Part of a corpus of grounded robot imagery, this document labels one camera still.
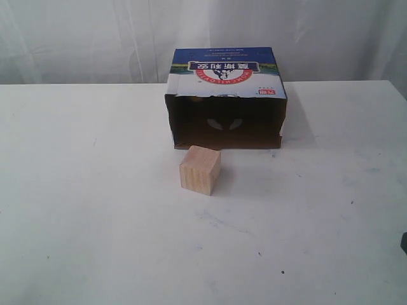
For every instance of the blue white cardboard box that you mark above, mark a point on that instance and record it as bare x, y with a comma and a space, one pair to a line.
226, 98

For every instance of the white backdrop curtain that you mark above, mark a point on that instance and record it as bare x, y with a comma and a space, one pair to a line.
134, 41

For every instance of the light wooden cube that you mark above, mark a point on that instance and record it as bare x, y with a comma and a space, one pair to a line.
200, 169

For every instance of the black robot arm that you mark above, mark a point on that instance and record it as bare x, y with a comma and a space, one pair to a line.
403, 243

